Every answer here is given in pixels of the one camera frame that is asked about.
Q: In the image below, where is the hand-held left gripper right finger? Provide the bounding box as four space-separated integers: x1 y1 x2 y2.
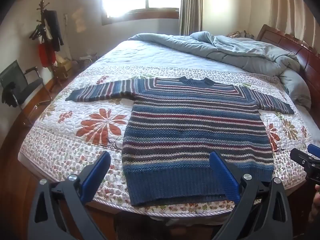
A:
209 151 294 240

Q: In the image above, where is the wooden coat rack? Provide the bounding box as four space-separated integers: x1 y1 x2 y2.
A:
29 0 66 87

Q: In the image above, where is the black hanging jacket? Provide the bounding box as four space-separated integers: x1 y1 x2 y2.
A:
44 10 64 52

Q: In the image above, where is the sheer wall curtain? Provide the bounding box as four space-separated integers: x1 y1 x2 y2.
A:
269 0 316 46

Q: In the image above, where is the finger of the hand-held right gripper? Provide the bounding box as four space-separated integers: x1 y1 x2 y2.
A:
307 144 320 158
290 148 320 181

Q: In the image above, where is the blue striped knit sweater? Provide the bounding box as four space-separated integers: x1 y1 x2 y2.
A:
65 76 295 207

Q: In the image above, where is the wooden headboard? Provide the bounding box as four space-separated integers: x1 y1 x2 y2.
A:
256 24 320 110

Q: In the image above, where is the black office chair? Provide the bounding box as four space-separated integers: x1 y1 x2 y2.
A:
0 60 52 127

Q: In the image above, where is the beige curtain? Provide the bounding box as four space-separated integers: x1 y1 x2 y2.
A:
179 0 203 37

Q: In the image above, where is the grey-blue duvet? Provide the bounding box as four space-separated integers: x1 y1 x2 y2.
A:
128 31 312 110

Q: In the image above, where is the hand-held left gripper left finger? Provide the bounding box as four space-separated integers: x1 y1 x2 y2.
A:
27 151 112 240

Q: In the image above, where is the striped storage basket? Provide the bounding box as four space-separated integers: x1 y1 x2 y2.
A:
78 54 98 71

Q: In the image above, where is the dark cloth on chair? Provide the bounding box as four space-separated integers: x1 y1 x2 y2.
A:
1 82 17 108

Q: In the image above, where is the floral quilted bedspread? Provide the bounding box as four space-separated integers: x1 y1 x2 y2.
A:
17 40 313 218

